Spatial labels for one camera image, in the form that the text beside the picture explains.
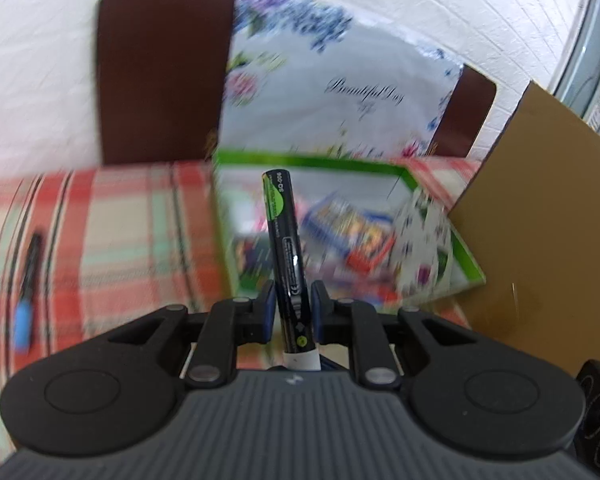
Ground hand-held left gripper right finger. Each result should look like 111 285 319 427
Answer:
310 280 482 390

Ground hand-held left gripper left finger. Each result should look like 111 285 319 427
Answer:
107 280 277 389

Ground black marker with green label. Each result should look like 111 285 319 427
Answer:
260 169 324 373

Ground blue playing card box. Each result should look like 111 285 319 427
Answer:
302 199 397 262

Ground green cardboard box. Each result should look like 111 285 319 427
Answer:
211 150 487 313

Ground white patterned packet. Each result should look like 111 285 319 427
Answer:
392 189 455 307

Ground brown cardboard sheet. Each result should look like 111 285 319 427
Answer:
447 80 600 377

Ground black marker with blue cap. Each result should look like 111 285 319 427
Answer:
11 231 46 350

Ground white floral pillow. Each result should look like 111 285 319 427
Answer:
215 0 466 162

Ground brown chair with floral cover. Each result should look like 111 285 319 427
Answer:
96 0 497 167

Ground window frame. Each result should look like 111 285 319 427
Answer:
552 0 600 132

